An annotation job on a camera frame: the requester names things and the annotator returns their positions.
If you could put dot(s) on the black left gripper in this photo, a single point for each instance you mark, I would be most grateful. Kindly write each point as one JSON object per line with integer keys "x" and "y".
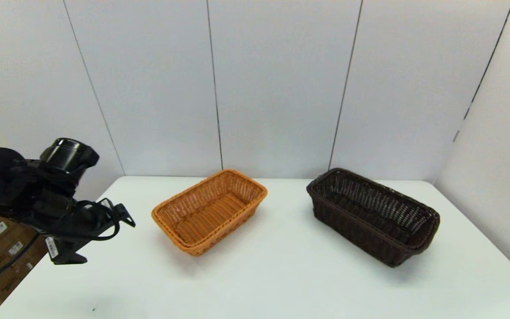
{"x": 60, "y": 217}

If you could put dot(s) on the orange wicker basket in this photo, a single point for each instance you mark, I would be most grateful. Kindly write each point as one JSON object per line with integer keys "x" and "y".
{"x": 206, "y": 217}

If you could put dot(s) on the dark brown wicker basket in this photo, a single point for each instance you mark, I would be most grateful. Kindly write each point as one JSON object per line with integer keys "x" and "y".
{"x": 370, "y": 212}

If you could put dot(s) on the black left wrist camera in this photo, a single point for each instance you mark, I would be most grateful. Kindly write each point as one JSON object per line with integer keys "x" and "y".
{"x": 67, "y": 252}

